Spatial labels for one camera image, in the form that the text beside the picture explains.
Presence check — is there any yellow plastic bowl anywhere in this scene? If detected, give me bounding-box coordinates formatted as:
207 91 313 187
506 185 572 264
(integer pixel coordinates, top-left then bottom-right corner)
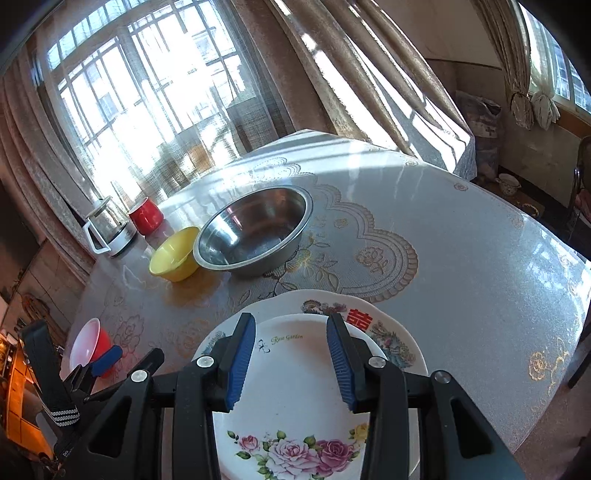
148 226 201 282

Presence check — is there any orange wooden cabinet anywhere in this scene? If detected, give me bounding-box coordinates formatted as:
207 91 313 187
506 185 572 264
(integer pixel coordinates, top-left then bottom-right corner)
0 323 54 462

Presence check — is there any lace-print tablecloth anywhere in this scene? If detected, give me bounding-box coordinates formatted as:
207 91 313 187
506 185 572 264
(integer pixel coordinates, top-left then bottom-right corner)
69 129 591 480

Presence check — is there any tied beige curtain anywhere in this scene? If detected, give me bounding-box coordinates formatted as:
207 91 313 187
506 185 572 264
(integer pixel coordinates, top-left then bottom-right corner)
480 0 561 130

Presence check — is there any grey printed sack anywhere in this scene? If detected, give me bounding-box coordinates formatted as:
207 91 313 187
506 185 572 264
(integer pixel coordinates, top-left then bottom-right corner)
457 90 502 181

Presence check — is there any small white rose-print plate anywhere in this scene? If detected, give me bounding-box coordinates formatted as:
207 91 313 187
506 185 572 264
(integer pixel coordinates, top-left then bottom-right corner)
211 314 422 480

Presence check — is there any white glass electric kettle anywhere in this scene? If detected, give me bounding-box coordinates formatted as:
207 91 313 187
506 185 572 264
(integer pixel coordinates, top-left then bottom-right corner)
82 196 138 257

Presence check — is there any wooden framed window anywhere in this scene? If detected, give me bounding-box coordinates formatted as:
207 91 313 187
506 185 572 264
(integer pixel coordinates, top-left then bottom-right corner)
519 4 591 114

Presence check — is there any barred window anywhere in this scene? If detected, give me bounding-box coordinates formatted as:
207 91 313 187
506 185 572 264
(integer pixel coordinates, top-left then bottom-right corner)
32 0 259 185

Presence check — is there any stainless steel bowl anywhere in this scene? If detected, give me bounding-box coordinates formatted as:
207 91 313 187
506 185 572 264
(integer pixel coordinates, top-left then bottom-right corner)
193 185 314 278

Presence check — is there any beige patterned curtain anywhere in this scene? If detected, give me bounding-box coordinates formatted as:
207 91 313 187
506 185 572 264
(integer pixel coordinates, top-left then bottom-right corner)
231 0 477 182
0 55 98 287

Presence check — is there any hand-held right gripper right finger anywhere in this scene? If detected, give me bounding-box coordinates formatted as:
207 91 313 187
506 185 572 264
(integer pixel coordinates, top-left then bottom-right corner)
326 312 527 480

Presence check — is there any red mug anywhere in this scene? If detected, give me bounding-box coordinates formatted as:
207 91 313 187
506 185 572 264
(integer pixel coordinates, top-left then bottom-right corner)
128 197 164 235

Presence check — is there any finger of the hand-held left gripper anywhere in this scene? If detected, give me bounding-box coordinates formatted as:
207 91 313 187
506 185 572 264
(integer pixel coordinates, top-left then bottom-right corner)
85 348 165 402
65 345 124 393

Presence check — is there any black wall television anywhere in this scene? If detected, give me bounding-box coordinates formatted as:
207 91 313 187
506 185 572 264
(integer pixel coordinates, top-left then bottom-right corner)
0 175 40 278

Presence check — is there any large white dragon-print plate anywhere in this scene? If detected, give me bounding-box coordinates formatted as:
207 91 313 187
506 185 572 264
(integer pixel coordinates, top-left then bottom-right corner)
191 289 428 377

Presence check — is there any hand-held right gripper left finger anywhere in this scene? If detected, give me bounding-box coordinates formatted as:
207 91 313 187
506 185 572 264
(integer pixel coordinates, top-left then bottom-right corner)
69 312 257 480

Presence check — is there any red plastic bowl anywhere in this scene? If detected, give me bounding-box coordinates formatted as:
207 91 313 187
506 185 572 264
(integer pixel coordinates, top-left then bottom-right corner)
69 318 114 377

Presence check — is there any white enamel pot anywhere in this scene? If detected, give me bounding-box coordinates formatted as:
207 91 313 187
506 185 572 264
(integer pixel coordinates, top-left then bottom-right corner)
496 173 522 195

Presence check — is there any dark round-back chair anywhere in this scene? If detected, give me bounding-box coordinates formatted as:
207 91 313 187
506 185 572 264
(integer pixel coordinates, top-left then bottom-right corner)
567 136 591 259

